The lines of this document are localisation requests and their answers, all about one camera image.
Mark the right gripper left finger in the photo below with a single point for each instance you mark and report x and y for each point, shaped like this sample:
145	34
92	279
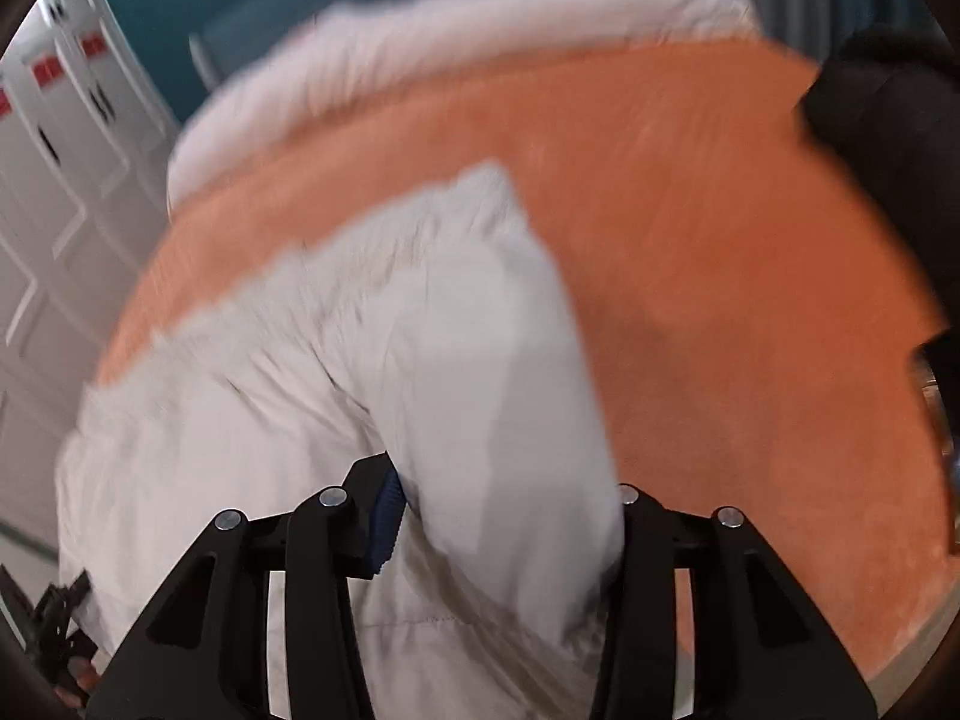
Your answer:
199	648

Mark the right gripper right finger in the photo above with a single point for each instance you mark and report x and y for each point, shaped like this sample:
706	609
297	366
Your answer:
761	646

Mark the white padded jacket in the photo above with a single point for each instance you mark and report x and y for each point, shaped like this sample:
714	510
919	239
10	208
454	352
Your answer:
435	330

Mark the orange plush bed blanket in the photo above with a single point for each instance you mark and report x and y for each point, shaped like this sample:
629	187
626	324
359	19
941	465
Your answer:
749	317

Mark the black smartphone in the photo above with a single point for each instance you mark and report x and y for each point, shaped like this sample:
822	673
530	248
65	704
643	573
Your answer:
934	366

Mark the white panelled wardrobe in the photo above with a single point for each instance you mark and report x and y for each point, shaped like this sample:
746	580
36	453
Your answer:
85	141

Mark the black quilted jacket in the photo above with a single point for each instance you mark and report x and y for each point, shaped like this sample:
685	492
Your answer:
887	105

